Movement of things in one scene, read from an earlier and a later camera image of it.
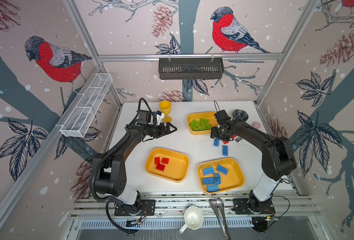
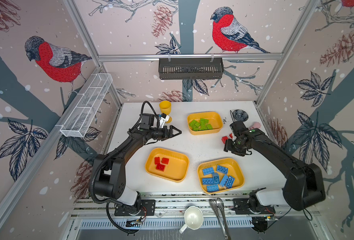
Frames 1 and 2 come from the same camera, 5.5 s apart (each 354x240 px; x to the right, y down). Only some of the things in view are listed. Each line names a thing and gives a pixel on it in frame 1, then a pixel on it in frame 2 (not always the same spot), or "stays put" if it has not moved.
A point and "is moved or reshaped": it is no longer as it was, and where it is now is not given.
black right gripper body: (219, 133) → (234, 146)
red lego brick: (160, 167) stays put
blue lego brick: (207, 171) stays put
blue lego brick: (208, 181) stays put
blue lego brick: (216, 142) → (225, 178)
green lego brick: (204, 121) stays put
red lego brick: (165, 160) stays put
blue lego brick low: (211, 188) stays put
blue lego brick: (225, 150) is moved or reshaped
